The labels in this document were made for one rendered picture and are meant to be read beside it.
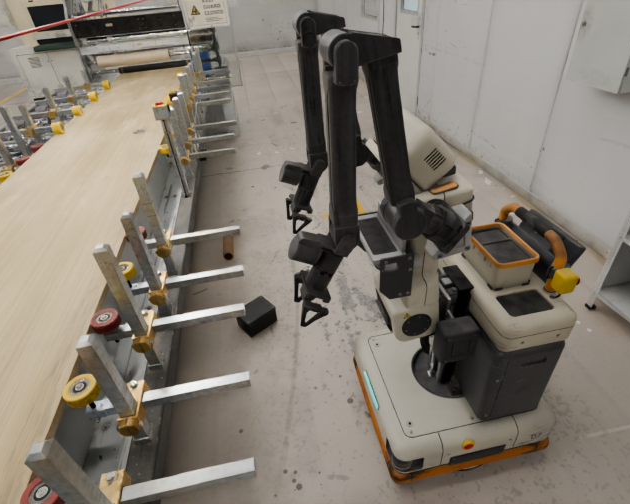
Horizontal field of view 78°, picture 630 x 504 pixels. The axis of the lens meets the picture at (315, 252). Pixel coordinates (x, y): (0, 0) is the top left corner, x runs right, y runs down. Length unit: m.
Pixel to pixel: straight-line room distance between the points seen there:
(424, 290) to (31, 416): 1.09
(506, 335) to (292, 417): 1.10
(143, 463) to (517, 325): 1.12
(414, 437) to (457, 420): 0.18
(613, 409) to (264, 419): 1.60
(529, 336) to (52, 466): 1.22
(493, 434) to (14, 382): 1.56
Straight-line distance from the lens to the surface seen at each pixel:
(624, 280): 2.83
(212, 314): 1.29
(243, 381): 1.14
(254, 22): 11.58
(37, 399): 1.24
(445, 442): 1.66
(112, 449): 1.41
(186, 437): 2.09
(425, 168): 1.03
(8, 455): 1.17
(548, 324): 1.38
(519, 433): 1.79
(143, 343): 1.29
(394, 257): 1.11
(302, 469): 1.89
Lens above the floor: 1.71
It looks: 36 degrees down
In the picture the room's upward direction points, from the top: 5 degrees counter-clockwise
